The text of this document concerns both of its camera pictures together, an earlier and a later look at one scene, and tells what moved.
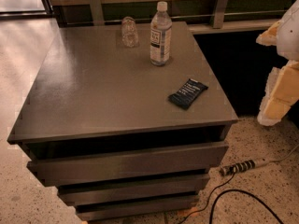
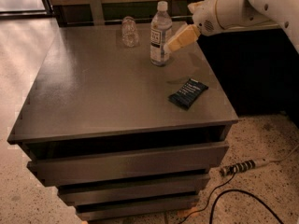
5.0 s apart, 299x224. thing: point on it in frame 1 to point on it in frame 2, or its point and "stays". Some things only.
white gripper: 290,41 to 206,20
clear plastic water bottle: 161,35 stays
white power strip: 242,165 stays
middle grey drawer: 73,196 stays
